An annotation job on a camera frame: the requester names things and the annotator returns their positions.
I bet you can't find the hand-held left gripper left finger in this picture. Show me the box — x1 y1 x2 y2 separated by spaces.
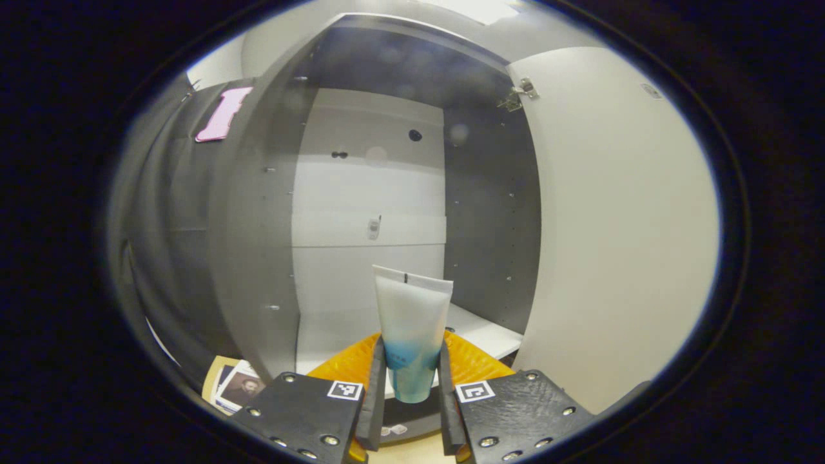
229 332 387 464

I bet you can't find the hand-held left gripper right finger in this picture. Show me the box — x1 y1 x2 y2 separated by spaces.
438 329 597 464

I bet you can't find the white blue tube bottle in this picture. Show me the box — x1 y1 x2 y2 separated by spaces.
372 264 454 404

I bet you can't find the printed square coaster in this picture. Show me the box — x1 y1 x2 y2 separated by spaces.
202 354 266 416

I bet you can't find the dark grey cabinet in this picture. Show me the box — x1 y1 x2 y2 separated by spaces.
205 13 543 440

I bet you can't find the beige cabinet door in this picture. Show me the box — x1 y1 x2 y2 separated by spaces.
506 46 721 415

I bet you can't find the metal door hinge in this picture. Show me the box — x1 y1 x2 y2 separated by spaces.
496 77 541 112

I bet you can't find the black backdrop cloth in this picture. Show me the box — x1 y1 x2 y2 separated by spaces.
106 71 258 387

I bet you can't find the ceiling light panel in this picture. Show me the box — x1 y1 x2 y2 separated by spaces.
419 0 523 26

